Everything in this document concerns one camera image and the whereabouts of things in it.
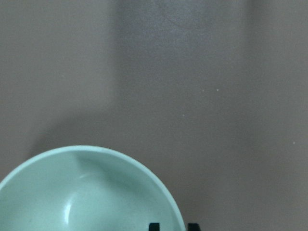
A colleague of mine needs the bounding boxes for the green bowl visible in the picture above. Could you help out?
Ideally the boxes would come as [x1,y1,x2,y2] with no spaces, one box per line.
[0,145,185,231]

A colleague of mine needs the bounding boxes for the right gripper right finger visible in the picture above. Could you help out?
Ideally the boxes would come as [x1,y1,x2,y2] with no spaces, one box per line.
[187,223,200,231]

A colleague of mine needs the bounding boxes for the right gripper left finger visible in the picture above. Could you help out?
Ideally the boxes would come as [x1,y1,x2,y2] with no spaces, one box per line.
[149,223,160,231]

